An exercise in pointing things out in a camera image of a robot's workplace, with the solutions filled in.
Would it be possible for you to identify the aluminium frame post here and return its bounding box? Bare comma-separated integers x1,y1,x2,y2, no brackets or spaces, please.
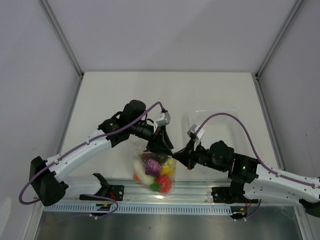
38,0,84,78
255,0,307,81

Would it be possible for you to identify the silver aluminium front rail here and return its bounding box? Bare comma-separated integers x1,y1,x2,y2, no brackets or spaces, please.
64,177,306,207

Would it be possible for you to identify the orange toy orange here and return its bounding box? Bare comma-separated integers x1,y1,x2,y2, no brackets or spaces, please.
133,173,142,184

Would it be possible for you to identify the left aluminium frame post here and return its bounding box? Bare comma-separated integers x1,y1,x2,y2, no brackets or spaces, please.
38,0,84,78

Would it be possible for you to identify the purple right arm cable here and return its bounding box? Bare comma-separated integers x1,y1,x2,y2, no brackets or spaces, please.
194,112,320,190

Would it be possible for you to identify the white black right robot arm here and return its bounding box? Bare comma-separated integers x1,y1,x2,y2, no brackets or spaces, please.
173,140,320,217

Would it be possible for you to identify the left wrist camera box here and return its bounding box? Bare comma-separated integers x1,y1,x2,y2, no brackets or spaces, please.
153,111,171,132

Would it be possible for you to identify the dark purple toy plum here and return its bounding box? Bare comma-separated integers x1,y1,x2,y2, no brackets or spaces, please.
140,152,169,164

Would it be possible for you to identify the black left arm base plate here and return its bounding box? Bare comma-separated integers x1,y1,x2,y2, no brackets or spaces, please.
106,185,125,202

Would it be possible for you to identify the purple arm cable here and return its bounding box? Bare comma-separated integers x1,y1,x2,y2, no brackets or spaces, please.
194,112,320,190
18,101,167,206

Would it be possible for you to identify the yellow toy banana bunch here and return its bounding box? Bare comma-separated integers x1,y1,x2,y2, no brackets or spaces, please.
160,157,176,176

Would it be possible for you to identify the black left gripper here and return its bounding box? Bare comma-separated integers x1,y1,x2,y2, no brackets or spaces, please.
129,121,174,156

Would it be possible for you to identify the clear zip top bag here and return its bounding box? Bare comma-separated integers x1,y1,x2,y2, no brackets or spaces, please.
128,138,177,195

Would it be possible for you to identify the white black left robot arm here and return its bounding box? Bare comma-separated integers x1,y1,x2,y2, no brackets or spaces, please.
27,99,174,207

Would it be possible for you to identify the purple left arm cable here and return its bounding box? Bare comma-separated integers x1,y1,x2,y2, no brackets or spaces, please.
18,101,167,206

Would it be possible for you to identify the right aluminium frame post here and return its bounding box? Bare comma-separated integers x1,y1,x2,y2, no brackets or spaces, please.
255,0,307,81

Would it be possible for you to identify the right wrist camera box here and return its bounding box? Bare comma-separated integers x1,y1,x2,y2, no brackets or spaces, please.
187,124,205,149

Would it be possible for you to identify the red toy tomato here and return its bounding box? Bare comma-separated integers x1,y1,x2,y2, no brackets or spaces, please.
155,174,172,193

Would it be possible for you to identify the white toy radish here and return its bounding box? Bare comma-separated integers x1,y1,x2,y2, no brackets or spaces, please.
133,159,155,186

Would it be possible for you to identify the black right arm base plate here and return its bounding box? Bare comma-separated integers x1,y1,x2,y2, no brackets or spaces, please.
211,186,259,204

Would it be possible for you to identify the white slotted cable duct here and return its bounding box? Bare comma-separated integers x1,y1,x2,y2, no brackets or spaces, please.
43,202,233,216

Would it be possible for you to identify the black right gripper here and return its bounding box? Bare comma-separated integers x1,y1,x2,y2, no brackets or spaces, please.
172,138,227,173

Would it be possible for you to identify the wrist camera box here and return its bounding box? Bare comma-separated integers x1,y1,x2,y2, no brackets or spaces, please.
153,111,171,132
187,124,205,149

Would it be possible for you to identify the white perforated plastic basket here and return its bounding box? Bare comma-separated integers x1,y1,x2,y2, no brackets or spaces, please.
181,108,243,153

